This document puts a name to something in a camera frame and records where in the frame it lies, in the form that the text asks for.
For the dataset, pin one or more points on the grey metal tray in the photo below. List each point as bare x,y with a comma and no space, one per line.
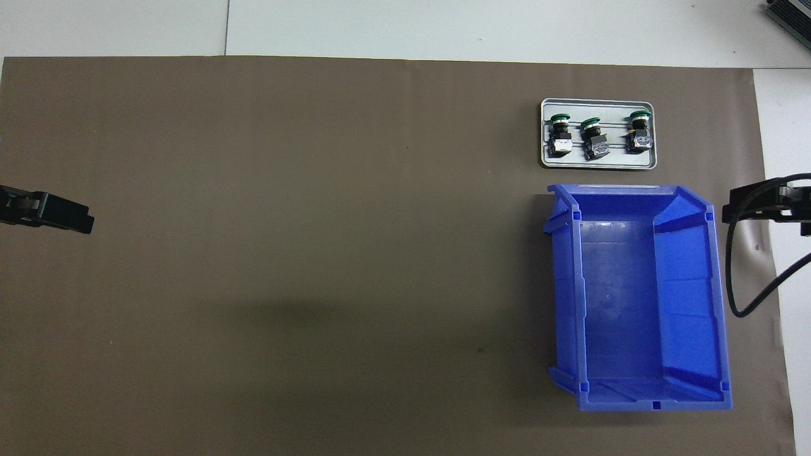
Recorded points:
608,163

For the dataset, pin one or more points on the green push button switch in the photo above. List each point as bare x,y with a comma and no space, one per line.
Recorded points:
595,142

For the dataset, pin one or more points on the blue plastic storage bin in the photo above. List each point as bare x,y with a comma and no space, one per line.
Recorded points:
624,316

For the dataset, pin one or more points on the green push button blue label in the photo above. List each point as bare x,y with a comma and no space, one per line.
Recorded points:
638,134

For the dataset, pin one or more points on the grey ribbed metal device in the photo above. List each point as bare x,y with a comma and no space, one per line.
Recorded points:
792,16

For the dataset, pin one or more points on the brown paper table mat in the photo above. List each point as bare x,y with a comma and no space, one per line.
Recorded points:
317,253

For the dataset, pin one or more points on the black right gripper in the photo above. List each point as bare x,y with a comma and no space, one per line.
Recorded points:
804,202

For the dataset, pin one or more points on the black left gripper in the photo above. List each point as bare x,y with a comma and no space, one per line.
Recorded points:
7,206

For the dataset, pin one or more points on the green push button white label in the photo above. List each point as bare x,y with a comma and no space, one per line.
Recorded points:
561,136

